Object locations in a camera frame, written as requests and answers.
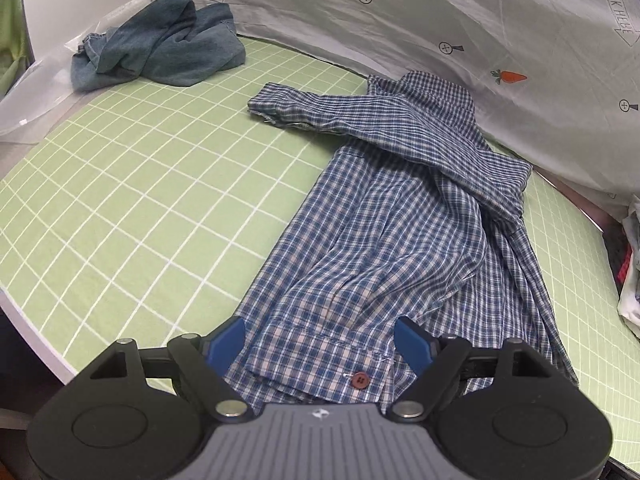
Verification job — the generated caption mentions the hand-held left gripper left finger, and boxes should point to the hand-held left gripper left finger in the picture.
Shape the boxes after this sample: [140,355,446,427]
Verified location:
[87,316,253,420]

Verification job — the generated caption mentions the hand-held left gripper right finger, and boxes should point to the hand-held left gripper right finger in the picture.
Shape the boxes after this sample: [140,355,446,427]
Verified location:
[385,316,556,423]

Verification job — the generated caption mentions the blue plaid shirt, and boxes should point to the blue plaid shirt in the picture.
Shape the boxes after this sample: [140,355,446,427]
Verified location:
[220,71,581,408]

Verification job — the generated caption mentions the green grid mat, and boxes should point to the green grid mat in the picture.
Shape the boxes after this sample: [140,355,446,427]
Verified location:
[0,35,640,476]

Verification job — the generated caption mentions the white folded garment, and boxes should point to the white folded garment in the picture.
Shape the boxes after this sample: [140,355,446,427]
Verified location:
[617,200,640,336]

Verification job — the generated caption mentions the dark grey folded garment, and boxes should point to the dark grey folded garment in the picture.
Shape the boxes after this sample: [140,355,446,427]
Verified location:
[627,222,640,286]

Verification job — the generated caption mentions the blue denim jeans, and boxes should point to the blue denim jeans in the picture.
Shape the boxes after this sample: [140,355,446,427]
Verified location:
[70,0,247,92]

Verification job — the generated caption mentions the clear plastic bag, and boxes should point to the clear plastic bag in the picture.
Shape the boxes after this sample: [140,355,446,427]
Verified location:
[0,10,111,146]

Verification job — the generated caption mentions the white carrot print curtain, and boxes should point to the white carrot print curtain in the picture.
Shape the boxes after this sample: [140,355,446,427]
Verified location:
[147,0,640,221]

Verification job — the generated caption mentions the green curtain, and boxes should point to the green curtain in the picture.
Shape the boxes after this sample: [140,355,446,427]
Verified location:
[0,0,31,101]

